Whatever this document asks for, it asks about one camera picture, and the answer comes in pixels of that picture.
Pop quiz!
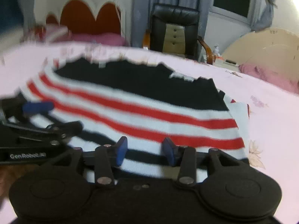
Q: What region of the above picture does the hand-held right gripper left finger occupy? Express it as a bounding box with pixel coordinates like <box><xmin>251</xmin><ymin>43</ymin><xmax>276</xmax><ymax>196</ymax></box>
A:
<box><xmin>50</xmin><ymin>136</ymin><xmax>128</xmax><ymax>188</ymax></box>

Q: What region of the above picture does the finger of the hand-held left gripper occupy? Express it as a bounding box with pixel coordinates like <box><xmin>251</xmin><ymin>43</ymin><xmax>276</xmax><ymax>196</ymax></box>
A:
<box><xmin>22</xmin><ymin>101</ymin><xmax>84</xmax><ymax>143</ymax></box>

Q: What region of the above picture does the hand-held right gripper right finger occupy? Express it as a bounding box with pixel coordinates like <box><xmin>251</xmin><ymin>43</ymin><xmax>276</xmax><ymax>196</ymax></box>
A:
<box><xmin>162</xmin><ymin>137</ymin><xmax>241</xmax><ymax>188</ymax></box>

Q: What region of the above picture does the striped knit sweater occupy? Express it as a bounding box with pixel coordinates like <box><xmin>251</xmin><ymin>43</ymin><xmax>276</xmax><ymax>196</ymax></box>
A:
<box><xmin>14</xmin><ymin>58</ymin><xmax>251</xmax><ymax>183</ymax></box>

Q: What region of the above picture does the striped pillow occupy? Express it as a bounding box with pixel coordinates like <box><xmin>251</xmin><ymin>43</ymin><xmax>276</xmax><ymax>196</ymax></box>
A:
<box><xmin>22</xmin><ymin>24</ymin><xmax>72</xmax><ymax>43</ymax></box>

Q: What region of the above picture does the purple bedding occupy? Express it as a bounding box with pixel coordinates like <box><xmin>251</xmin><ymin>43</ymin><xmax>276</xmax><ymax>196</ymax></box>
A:
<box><xmin>70</xmin><ymin>33</ymin><xmax>128</xmax><ymax>47</ymax></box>

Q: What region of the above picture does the red and white headboard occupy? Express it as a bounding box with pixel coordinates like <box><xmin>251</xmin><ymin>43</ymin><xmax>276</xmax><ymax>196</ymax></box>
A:
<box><xmin>45</xmin><ymin>0</ymin><xmax>127</xmax><ymax>43</ymax></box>

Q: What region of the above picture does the pink floral bed sheet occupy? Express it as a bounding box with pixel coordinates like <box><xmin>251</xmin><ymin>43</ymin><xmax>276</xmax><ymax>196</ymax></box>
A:
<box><xmin>0</xmin><ymin>41</ymin><xmax>299</xmax><ymax>224</ymax></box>

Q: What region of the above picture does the black leather armchair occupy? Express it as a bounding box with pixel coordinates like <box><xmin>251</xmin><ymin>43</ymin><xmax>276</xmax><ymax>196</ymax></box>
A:
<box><xmin>142</xmin><ymin>3</ymin><xmax>213</xmax><ymax>65</ymax></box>

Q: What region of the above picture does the cream wooden headboard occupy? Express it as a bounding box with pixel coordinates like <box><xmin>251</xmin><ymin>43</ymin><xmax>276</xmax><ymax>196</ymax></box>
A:
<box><xmin>221</xmin><ymin>27</ymin><xmax>299</xmax><ymax>75</ymax></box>

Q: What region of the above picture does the wide blue-grey curtain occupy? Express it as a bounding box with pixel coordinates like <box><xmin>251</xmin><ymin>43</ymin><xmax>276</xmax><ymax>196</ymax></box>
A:
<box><xmin>131</xmin><ymin>0</ymin><xmax>216</xmax><ymax>47</ymax></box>

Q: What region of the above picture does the tied blue-grey curtain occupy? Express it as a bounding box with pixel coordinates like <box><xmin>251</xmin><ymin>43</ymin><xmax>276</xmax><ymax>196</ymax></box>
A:
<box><xmin>251</xmin><ymin>0</ymin><xmax>279</xmax><ymax>31</ymax></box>

